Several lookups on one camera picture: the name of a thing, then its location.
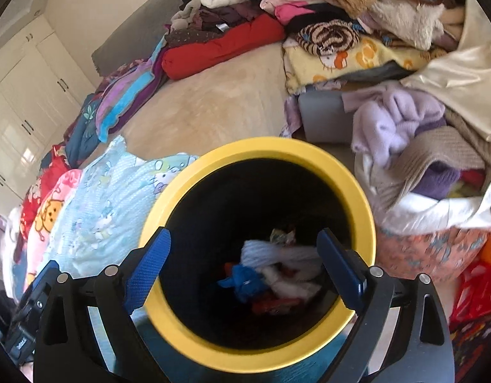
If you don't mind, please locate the magenta garment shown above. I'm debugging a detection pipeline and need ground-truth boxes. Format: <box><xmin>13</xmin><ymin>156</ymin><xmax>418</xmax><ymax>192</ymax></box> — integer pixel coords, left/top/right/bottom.
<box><xmin>275</xmin><ymin>3</ymin><xmax>310</xmax><ymax>25</ymax></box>

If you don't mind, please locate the tiger-striped cloth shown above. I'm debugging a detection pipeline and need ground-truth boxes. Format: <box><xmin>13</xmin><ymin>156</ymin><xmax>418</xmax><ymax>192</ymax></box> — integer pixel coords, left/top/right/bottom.
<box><xmin>295</xmin><ymin>19</ymin><xmax>362</xmax><ymax>56</ymax></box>

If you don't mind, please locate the red floral quilt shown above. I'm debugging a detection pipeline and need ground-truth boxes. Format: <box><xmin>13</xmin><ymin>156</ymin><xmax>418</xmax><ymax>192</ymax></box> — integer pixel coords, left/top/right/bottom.
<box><xmin>20</xmin><ymin>149</ymin><xmax>71</xmax><ymax>228</ymax></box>

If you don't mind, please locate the lavender sweater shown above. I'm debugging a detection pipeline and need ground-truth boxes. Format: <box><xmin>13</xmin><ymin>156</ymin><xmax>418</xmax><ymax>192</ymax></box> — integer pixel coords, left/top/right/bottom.
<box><xmin>343</xmin><ymin>82</ymin><xmax>448</xmax><ymax>168</ymax></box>

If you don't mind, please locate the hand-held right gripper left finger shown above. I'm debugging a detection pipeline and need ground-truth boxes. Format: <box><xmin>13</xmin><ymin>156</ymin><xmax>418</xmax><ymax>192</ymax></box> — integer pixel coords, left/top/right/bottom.
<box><xmin>32</xmin><ymin>227</ymin><xmax>173</xmax><ymax>383</ymax></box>

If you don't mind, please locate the beige knit sweater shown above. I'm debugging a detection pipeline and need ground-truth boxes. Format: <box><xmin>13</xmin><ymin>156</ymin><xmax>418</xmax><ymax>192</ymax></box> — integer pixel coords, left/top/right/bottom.
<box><xmin>375</xmin><ymin>125</ymin><xmax>486</xmax><ymax>208</ymax></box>

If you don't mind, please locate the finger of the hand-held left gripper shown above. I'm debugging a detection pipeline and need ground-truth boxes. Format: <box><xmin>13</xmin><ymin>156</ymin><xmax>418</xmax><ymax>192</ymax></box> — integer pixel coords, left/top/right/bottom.
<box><xmin>31</xmin><ymin>260</ymin><xmax>59</xmax><ymax>290</ymax></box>

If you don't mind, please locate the red bolster pillow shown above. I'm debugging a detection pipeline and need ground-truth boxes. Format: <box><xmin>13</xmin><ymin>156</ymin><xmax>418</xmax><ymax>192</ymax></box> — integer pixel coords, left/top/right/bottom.
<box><xmin>163</xmin><ymin>14</ymin><xmax>286</xmax><ymax>80</ymax></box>

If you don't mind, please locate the yellow cartoon blanket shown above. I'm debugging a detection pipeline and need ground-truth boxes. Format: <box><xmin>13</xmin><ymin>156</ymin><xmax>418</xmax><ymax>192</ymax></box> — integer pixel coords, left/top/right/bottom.
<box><xmin>283</xmin><ymin>34</ymin><xmax>449</xmax><ymax>96</ymax></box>

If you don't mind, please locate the red plastic bag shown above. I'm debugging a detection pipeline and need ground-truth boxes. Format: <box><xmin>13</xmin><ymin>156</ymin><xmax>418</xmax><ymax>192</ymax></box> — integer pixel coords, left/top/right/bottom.
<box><xmin>449</xmin><ymin>255</ymin><xmax>491</xmax><ymax>328</ymax></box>

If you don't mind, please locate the cream wardrobe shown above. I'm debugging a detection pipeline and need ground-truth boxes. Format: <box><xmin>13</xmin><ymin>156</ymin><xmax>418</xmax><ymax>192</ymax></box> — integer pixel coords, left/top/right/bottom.
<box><xmin>0</xmin><ymin>12</ymin><xmax>96</xmax><ymax>204</ymax></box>

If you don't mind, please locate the blue leaf-print quilt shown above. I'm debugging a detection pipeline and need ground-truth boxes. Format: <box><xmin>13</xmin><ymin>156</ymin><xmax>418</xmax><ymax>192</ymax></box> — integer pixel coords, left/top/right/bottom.
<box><xmin>64</xmin><ymin>94</ymin><xmax>110</xmax><ymax>168</ymax></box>

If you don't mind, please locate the pink bear-print blanket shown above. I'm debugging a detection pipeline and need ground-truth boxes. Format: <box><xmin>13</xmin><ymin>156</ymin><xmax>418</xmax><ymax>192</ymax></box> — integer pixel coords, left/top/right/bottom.
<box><xmin>24</xmin><ymin>169</ymin><xmax>84</xmax><ymax>284</ymax></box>

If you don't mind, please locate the black bin with yellow rim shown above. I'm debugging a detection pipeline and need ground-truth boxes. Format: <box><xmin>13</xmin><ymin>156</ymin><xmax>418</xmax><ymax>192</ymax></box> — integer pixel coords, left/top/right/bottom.
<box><xmin>139</xmin><ymin>137</ymin><xmax>377</xmax><ymax>373</ymax></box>

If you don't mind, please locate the beige bed sheet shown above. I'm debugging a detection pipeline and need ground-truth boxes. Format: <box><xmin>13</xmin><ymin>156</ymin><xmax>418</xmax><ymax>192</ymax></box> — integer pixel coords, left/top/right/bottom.
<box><xmin>80</xmin><ymin>42</ymin><xmax>306</xmax><ymax>168</ymax></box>

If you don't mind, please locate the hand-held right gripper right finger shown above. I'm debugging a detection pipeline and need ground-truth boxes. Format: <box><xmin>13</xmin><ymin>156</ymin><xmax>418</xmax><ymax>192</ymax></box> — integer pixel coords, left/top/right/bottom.
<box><xmin>316</xmin><ymin>227</ymin><xmax>456</xmax><ymax>383</ymax></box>

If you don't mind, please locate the white fleece garment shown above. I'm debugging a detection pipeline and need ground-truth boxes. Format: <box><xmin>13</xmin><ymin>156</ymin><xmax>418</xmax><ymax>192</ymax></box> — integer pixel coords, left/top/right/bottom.
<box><xmin>367</xmin><ymin>0</ymin><xmax>446</xmax><ymax>51</ymax></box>

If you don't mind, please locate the dark dotted cloth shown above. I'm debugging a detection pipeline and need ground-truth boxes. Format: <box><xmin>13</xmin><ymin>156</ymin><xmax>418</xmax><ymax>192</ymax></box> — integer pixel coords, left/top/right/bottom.
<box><xmin>166</xmin><ymin>24</ymin><xmax>214</xmax><ymax>46</ymax></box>

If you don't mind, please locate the white basket liner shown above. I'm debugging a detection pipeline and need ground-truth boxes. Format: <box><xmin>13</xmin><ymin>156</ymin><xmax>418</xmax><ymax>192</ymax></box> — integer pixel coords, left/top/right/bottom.
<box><xmin>355</xmin><ymin>152</ymin><xmax>491</xmax><ymax>236</ymax></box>

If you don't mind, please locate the cream satin cloth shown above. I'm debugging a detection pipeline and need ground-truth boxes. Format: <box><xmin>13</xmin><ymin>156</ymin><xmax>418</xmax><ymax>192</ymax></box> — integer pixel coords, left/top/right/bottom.
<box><xmin>401</xmin><ymin>0</ymin><xmax>491</xmax><ymax>142</ymax></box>

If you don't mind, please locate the light blue cat-print blanket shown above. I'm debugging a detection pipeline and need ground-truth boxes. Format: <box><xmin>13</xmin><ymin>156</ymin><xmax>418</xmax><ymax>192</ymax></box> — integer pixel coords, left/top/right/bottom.
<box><xmin>42</xmin><ymin>136</ymin><xmax>200</xmax><ymax>284</ymax></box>

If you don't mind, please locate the purple striped pillow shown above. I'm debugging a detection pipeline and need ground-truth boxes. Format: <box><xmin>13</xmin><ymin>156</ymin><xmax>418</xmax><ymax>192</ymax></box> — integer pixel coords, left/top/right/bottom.
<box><xmin>96</xmin><ymin>36</ymin><xmax>170</xmax><ymax>142</ymax></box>

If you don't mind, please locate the purple knit garment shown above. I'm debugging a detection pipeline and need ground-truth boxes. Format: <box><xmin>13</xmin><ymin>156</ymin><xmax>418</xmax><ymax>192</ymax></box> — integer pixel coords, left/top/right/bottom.
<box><xmin>415</xmin><ymin>161</ymin><xmax>462</xmax><ymax>200</ymax></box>

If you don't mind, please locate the grey headboard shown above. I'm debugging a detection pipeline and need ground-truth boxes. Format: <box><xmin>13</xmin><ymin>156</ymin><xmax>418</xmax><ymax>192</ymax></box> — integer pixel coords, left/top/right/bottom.
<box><xmin>92</xmin><ymin>0</ymin><xmax>182</xmax><ymax>76</ymax></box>

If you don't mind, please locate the pink floral fabric basket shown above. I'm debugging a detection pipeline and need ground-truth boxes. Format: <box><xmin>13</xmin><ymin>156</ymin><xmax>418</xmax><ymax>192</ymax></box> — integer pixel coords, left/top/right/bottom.
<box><xmin>375</xmin><ymin>223</ymin><xmax>489</xmax><ymax>284</ymax></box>

